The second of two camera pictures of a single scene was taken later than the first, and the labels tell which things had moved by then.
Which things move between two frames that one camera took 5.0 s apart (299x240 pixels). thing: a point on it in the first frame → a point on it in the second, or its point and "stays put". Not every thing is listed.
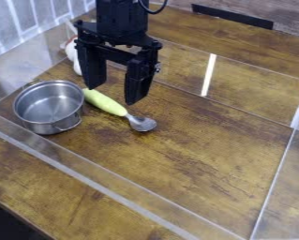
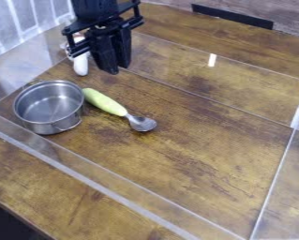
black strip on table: x=233 y=16 stays put
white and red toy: x=70 y=45 stays put
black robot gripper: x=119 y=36 → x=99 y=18
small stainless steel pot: x=48 y=107 stays put
